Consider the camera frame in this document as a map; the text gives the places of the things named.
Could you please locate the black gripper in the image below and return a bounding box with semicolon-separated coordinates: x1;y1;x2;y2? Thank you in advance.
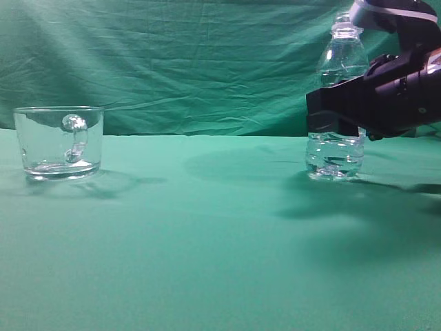
306;46;440;140

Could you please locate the clear plastic water bottle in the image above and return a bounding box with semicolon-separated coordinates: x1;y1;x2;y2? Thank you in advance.
305;12;369;180

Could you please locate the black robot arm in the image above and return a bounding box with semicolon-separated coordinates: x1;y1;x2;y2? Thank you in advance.
306;1;440;140

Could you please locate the green backdrop cloth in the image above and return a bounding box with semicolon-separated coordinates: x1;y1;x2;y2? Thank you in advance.
1;1;351;137

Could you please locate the green table cloth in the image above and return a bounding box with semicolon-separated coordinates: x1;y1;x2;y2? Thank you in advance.
1;130;440;330

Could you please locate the clear glass mug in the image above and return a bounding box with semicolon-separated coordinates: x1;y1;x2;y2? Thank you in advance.
13;106;103;181

